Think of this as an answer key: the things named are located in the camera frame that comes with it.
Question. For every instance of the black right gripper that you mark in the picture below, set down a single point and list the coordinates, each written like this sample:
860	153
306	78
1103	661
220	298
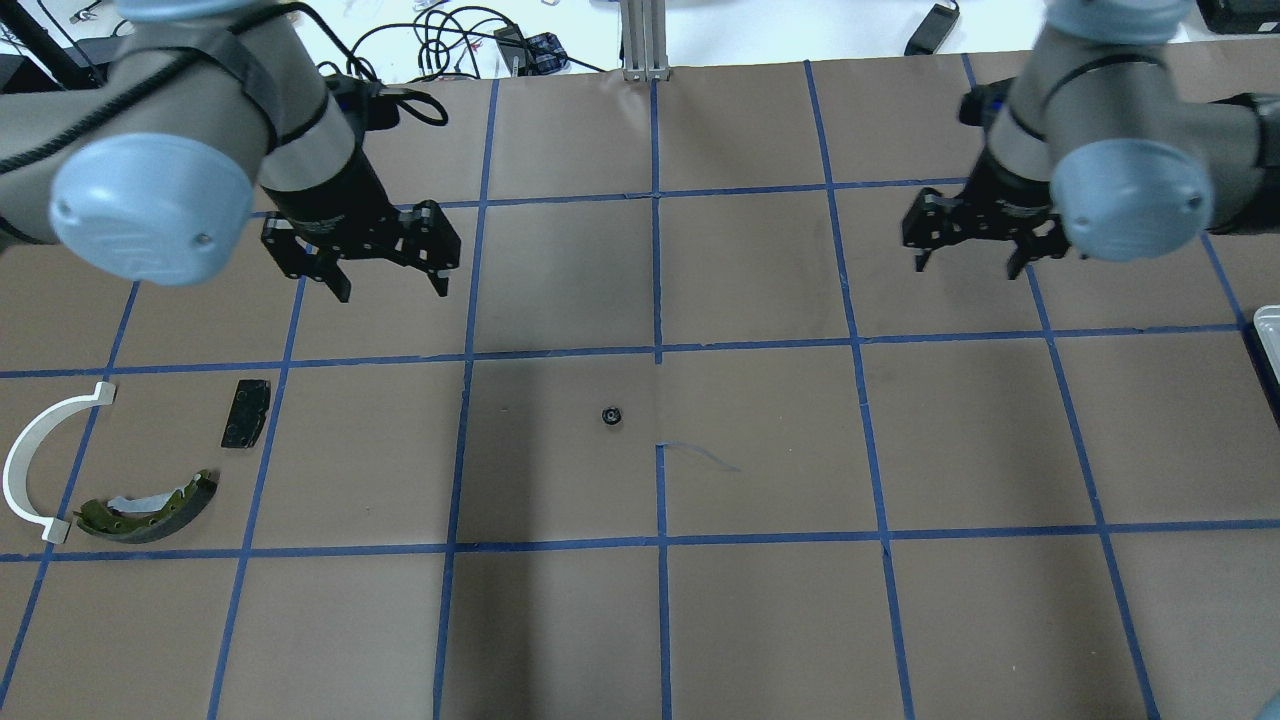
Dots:
1015	196

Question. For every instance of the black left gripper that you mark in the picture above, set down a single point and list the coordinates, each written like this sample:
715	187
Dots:
333	197

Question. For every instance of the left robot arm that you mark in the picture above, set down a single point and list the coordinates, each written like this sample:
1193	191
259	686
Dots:
152	176

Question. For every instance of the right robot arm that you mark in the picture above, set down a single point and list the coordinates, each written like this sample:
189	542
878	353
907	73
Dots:
1090	149

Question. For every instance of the ribbed silver metal tray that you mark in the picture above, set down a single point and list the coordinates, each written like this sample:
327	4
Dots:
1266	324

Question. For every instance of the dark grey brake pad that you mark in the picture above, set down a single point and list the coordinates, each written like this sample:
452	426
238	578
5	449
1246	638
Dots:
247	414

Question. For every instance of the black power adapter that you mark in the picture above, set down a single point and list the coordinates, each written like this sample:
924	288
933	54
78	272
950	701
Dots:
933	29

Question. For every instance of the olive green brake shoe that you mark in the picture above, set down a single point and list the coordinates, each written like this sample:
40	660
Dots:
148	519

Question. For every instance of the white curved plastic part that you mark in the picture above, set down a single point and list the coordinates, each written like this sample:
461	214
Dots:
28	487

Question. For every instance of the aluminium frame post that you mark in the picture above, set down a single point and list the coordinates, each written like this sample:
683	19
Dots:
644	40

